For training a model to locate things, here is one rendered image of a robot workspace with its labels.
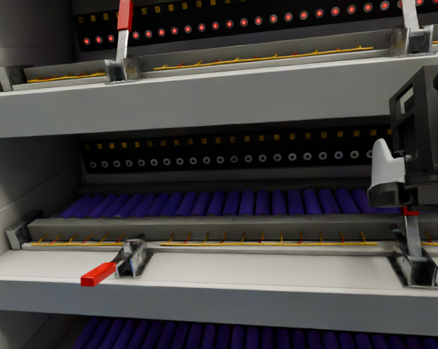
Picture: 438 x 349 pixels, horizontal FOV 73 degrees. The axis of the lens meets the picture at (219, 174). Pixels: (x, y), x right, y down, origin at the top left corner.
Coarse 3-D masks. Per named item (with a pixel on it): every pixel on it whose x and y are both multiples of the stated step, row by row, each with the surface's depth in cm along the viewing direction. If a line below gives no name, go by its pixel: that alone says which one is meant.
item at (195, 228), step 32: (32, 224) 37; (64, 224) 36; (96, 224) 36; (128, 224) 35; (160, 224) 34; (192, 224) 34; (224, 224) 33; (256, 224) 33; (288, 224) 32; (320, 224) 32; (352, 224) 31; (384, 224) 31
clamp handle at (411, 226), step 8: (408, 216) 27; (416, 216) 26; (408, 224) 26; (416, 224) 26; (408, 232) 26; (416, 232) 26; (408, 240) 26; (416, 240) 26; (408, 248) 26; (416, 248) 26; (416, 256) 26
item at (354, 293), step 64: (64, 192) 47; (0, 256) 36; (64, 256) 34; (192, 256) 32; (256, 256) 31; (320, 256) 30; (384, 256) 29; (192, 320) 30; (256, 320) 28; (320, 320) 27; (384, 320) 26
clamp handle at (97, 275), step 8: (128, 248) 30; (120, 256) 29; (128, 256) 29; (104, 264) 26; (112, 264) 26; (120, 264) 28; (88, 272) 24; (96, 272) 24; (104, 272) 25; (112, 272) 26; (80, 280) 24; (88, 280) 23; (96, 280) 24
